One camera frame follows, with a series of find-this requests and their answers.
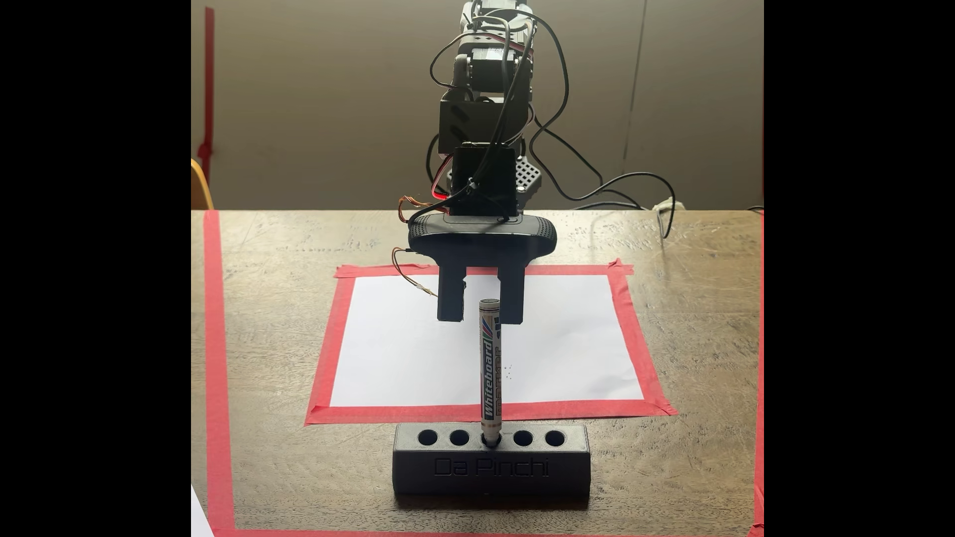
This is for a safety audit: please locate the black pen holder block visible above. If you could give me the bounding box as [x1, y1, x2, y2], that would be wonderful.
[391, 423, 592, 502]

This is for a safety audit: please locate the long red table tape strip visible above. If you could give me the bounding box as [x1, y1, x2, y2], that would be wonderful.
[203, 210, 237, 533]
[752, 212, 765, 537]

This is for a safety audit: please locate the white loose paper sheet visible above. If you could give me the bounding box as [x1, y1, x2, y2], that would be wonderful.
[191, 485, 216, 537]

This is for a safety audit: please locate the whiteboard marker pen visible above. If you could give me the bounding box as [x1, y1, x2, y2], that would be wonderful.
[479, 299, 502, 447]

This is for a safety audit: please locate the red tape strip on paper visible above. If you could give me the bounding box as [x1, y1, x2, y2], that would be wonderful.
[334, 259, 634, 279]
[607, 260, 679, 418]
[305, 399, 679, 427]
[305, 266, 358, 425]

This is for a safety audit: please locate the thin orange wire bundle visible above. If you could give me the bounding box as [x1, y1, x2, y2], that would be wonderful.
[392, 195, 450, 298]

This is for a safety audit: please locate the black oval webcam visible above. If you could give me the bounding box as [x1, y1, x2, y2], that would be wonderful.
[408, 214, 558, 271]

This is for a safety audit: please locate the wooden chair back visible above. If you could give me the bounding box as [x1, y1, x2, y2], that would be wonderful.
[191, 158, 215, 210]

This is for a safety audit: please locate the black webcam cable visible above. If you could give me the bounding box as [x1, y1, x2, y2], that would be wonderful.
[406, 15, 540, 225]

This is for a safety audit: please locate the black power cable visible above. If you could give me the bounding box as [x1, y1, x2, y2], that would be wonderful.
[477, 6, 677, 240]

